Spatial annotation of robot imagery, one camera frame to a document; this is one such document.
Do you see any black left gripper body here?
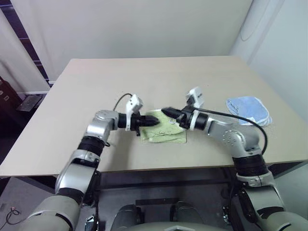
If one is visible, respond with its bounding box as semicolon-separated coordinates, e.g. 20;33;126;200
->
130;115;145;137

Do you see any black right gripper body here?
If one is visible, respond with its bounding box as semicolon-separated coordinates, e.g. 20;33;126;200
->
177;105;193;130

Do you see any green cloth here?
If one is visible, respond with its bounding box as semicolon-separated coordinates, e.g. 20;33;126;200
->
140;108;188;144

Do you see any blue cloth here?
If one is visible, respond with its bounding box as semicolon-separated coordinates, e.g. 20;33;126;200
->
225;95;273;126

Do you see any dark rounded shape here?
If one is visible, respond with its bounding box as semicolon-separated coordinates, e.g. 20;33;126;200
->
169;201;205;227
115;204;145;231

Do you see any grey robot torso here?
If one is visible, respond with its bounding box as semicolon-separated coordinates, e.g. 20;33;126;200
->
134;220;228;231

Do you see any black flat floor object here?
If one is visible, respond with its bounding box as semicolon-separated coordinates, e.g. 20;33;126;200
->
16;95;43;112

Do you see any dark brown cabinet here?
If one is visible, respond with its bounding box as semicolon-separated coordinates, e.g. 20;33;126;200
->
0;76;23;126

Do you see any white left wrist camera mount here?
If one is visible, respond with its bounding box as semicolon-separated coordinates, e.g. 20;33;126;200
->
125;94;144;132

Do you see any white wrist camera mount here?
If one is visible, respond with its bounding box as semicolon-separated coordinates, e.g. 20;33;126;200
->
125;94;144;132
184;87;205;131

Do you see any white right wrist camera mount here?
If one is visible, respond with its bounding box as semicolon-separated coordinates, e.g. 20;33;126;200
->
184;87;205;131

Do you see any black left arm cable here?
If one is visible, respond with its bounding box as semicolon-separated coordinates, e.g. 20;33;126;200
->
113;93;132;111

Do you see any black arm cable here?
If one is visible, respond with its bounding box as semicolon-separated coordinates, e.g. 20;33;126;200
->
113;93;132;111
192;108;268;155

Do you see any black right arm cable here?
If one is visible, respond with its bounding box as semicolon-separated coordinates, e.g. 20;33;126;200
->
192;108;268;155

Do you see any black table frame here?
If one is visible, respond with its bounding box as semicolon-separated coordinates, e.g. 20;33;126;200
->
9;160;308;193

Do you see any dark striped wall pillar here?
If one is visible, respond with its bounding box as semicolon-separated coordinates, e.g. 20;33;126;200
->
0;0;55;84

